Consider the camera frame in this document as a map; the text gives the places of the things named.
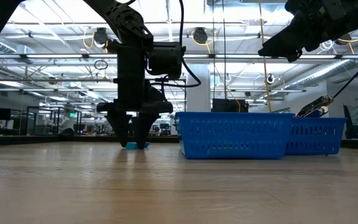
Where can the small black monitor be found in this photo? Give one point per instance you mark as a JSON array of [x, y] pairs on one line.
[[228, 105]]

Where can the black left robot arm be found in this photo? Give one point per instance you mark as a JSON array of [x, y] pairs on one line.
[[130, 62]]

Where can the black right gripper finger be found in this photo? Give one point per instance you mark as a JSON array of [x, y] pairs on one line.
[[294, 56], [284, 43]]

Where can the blue plastic slotted basket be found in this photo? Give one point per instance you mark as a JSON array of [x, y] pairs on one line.
[[232, 137], [319, 137]]

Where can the dark item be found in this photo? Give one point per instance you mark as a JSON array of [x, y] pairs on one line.
[[315, 104]]

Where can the white building column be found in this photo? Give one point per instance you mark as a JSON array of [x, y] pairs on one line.
[[197, 90]]

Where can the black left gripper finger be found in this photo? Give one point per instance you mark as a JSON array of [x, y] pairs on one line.
[[143, 127], [118, 127]]

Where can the blue rectangular eraser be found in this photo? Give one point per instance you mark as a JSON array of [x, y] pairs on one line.
[[131, 145]]

